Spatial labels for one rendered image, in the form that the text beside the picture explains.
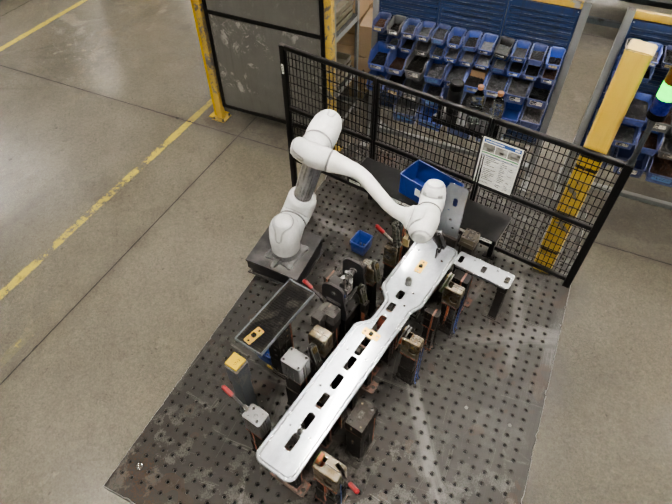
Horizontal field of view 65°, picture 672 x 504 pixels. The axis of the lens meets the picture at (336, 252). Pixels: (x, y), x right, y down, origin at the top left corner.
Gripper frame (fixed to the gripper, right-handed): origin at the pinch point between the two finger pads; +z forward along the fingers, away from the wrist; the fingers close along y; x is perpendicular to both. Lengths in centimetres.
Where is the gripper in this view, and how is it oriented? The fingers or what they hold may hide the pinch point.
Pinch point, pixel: (423, 248)
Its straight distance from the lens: 252.1
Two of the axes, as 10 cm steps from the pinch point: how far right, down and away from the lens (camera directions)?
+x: 5.6, -6.3, 5.4
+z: 0.1, 6.5, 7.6
